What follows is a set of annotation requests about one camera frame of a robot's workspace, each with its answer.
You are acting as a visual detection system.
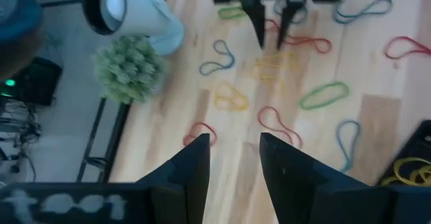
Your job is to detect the black metal table frame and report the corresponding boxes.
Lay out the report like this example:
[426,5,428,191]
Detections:
[75,96,132,184]

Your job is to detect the green rubber band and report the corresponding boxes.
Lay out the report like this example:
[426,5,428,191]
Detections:
[217,5,250,20]
[298,81,351,111]

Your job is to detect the black device with green light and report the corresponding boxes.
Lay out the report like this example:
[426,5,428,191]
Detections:
[0,56,64,107]

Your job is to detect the black cable tangle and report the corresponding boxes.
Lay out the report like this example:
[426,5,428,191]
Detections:
[0,99,43,184]

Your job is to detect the blue rubber band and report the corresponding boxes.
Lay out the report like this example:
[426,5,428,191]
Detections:
[335,119,362,174]
[272,0,309,25]
[333,0,394,25]
[198,39,236,76]

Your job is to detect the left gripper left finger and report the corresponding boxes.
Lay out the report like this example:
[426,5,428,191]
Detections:
[136,133,211,224]

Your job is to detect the black slotted plastic basket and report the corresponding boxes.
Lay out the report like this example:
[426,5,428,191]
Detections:
[375,119,431,188]

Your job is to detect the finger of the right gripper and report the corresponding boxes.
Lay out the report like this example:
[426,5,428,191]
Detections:
[276,2,306,50]
[242,0,267,49]

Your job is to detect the green plant in white pot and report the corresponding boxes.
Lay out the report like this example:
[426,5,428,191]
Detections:
[94,35,166,106]

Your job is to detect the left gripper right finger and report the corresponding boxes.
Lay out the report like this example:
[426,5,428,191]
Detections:
[259,132,391,224]

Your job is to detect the red rubber band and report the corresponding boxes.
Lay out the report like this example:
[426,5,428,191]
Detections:
[264,17,333,54]
[384,35,431,61]
[183,122,218,147]
[257,106,304,149]

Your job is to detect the white spotlight lamp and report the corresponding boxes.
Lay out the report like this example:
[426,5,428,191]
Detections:
[82,0,185,57]

